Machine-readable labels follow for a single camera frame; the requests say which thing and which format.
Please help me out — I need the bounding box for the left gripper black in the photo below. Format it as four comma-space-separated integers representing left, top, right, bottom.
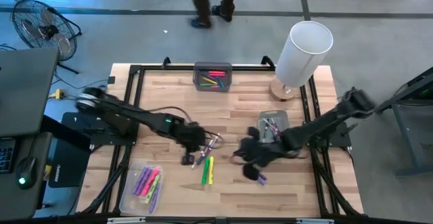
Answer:
175, 122, 208, 166

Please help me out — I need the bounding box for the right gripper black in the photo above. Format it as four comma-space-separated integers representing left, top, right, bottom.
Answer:
233, 126, 288, 181

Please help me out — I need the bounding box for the yellow thick highlighter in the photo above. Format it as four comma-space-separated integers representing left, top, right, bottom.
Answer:
208, 155, 215, 185

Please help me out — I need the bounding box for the pink thick highlighter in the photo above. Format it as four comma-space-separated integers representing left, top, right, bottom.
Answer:
142, 169, 160, 198

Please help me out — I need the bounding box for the lime green thick highlighter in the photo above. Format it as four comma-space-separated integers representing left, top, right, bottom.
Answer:
145, 175, 162, 204

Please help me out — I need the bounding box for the light grey plastic bin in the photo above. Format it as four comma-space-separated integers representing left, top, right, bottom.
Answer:
258, 110, 292, 145

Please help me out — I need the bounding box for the clear plastic bin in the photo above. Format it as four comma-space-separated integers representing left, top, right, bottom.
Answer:
118, 161, 165, 217

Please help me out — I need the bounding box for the dark grey plastic bin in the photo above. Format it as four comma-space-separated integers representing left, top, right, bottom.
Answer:
192, 61, 233, 93

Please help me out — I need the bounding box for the white shade table lamp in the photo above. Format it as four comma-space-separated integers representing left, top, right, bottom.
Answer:
269, 20, 335, 102

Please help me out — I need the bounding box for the black flat bar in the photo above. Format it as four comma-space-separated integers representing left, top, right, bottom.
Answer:
39, 114, 93, 153

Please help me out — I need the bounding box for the yellow power plug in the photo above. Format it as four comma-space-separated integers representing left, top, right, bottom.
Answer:
49, 88, 66, 100

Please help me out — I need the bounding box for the grey metal table stand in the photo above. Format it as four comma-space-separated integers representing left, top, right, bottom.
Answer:
373, 66, 433, 178

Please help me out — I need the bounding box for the person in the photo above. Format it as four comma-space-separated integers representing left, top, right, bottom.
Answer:
189, 0, 237, 30

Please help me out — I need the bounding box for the black computer mouse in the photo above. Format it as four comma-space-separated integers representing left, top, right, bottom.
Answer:
16, 156, 38, 190

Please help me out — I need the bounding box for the dark grey desk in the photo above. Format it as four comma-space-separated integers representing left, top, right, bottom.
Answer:
0, 131, 53, 221

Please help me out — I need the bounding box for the grey monitor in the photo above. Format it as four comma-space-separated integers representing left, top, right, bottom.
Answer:
0, 47, 60, 137

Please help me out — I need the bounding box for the backlit keyboard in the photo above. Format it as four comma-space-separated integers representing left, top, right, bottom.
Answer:
0, 138, 17, 175

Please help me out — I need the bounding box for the black floor fan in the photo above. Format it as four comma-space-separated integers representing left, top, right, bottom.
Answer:
12, 0, 83, 75

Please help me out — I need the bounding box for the silver bracket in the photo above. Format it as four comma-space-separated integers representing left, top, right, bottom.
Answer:
296, 217, 335, 224
106, 216, 146, 224

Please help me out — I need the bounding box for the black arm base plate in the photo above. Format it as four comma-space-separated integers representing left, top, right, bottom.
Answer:
62, 111, 140, 147
302, 120, 359, 149

